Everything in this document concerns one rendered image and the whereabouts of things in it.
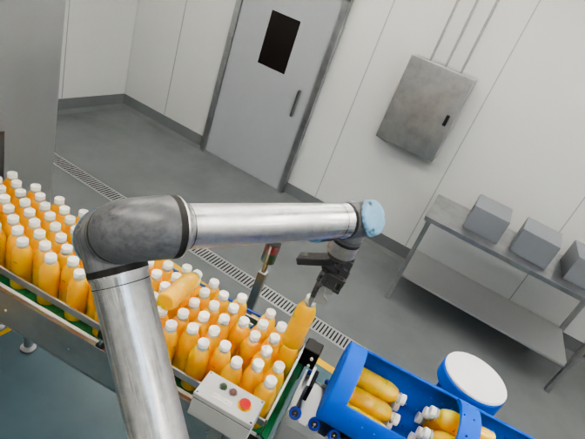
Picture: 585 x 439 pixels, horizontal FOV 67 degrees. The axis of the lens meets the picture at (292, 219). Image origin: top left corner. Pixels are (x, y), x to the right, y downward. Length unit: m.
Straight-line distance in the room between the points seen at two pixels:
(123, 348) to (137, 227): 0.25
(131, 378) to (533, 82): 4.10
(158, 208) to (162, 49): 5.30
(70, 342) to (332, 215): 1.19
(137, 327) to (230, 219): 0.27
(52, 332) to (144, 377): 1.02
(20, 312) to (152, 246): 1.24
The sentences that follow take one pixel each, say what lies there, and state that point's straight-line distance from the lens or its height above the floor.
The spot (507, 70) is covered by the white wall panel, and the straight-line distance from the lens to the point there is 4.50.
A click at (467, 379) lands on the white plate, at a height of 1.04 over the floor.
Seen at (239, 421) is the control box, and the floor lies 1.09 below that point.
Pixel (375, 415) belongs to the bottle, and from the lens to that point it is 1.67.
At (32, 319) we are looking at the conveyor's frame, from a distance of 1.95.
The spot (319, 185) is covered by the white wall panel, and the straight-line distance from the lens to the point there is 5.06.
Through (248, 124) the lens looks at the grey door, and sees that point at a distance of 5.30.
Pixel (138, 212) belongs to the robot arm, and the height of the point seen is 1.81.
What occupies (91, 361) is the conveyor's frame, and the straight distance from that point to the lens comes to 1.85.
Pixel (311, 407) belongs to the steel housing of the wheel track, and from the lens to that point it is 1.77.
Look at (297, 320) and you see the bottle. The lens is 1.49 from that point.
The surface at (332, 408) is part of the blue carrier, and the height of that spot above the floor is 1.11.
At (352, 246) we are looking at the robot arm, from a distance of 1.30.
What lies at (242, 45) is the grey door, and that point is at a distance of 5.28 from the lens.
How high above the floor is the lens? 2.23
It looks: 28 degrees down
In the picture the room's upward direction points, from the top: 21 degrees clockwise
